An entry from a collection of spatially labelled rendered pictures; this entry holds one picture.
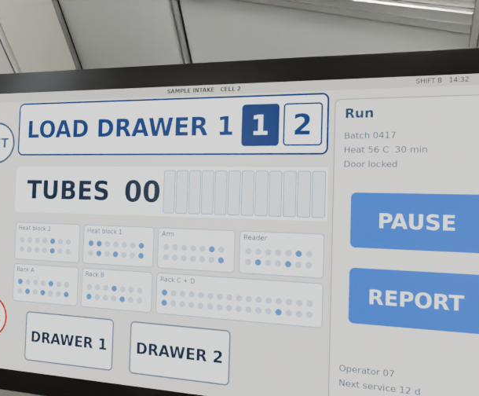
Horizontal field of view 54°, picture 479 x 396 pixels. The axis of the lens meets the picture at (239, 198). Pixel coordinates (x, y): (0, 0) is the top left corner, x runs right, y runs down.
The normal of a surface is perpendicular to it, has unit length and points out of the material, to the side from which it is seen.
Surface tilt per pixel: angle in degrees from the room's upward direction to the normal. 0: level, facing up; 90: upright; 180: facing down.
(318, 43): 90
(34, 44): 90
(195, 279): 50
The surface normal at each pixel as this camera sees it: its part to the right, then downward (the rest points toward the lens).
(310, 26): -0.73, 0.49
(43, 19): 0.67, 0.36
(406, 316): -0.25, -0.04
